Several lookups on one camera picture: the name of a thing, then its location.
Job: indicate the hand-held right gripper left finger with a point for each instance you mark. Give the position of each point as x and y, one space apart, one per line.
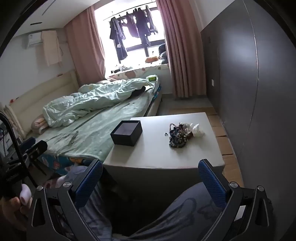
90 183

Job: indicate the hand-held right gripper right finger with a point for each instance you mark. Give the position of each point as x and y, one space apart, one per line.
211 183

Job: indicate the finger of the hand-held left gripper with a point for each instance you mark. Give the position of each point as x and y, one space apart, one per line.
37 147

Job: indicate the pile of mixed jewelry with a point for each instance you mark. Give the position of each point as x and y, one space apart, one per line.
178 136

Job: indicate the black jewelry box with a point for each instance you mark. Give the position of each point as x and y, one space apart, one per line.
126 136

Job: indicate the person's left hand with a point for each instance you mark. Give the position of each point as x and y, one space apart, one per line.
12 208

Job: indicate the pink pillow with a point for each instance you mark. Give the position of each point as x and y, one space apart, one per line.
38 124

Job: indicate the person's grey trouser legs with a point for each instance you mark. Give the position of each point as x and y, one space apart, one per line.
175 215

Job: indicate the cardboard sheets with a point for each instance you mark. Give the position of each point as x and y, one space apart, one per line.
222 134

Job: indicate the white ornament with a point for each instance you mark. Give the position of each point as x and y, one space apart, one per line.
197 131

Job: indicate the cream headboard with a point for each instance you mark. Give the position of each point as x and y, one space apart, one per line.
46 92

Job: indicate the bed with green sheet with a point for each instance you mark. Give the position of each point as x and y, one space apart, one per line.
97 125

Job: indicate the white low table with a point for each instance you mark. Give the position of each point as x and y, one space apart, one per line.
152 150

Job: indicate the light green duvet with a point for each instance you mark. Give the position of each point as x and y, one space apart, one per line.
92 102

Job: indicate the beige hanging towel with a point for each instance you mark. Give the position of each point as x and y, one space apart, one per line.
52 48

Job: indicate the black cloth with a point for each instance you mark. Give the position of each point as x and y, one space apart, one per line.
138 91

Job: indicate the white air conditioner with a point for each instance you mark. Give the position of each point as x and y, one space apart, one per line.
33 40

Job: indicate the pink curtain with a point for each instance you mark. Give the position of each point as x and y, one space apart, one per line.
87 46
182 51

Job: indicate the grey wardrobe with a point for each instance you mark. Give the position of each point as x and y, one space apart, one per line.
242 69

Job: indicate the green box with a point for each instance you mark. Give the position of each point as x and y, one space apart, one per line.
152 78

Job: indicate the printed window seat cushion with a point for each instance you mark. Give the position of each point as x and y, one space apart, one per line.
138 71

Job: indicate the orange plush toy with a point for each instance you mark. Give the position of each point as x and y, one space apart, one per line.
151 59

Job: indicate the dark cushion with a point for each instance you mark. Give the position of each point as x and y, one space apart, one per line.
163 53

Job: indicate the dark hanging garment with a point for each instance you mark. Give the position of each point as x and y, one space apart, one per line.
143 23

